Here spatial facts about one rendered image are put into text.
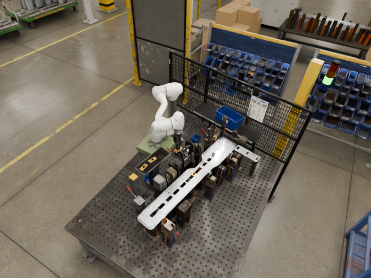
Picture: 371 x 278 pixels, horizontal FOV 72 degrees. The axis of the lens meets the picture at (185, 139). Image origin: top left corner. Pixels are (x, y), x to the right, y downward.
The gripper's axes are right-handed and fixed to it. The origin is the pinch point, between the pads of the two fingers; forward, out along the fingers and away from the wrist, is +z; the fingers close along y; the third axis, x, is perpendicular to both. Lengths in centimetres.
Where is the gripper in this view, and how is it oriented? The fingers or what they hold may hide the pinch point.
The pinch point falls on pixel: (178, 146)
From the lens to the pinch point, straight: 246.5
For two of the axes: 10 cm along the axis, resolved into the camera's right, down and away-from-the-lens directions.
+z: -0.4, 7.1, 7.0
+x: 6.4, -5.3, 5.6
